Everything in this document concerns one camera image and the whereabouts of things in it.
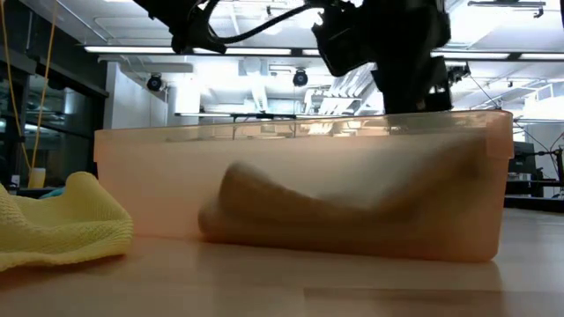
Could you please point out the grey waffle microfiber towel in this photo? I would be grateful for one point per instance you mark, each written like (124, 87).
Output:
(273, 193)

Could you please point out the teal microfiber towel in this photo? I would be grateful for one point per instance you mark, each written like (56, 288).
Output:
(53, 193)

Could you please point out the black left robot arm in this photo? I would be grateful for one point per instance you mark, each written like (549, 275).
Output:
(163, 11)

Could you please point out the yellow microfiber towel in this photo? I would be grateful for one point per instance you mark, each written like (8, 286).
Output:
(66, 229)

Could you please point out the black ceiling spotlight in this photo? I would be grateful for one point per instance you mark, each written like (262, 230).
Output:
(154, 83)
(300, 78)

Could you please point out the orange translucent plastic bin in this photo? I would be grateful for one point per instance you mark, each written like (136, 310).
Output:
(176, 185)

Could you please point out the dark glass partition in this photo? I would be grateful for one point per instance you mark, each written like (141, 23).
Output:
(75, 145)

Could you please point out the black background workstation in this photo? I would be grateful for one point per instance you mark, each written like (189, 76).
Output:
(524, 165)

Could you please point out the yellow container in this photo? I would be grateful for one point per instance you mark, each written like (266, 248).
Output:
(37, 178)

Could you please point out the black ceiling camera rig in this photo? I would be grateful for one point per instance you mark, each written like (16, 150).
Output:
(458, 72)

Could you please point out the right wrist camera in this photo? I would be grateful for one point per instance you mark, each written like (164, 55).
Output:
(348, 44)

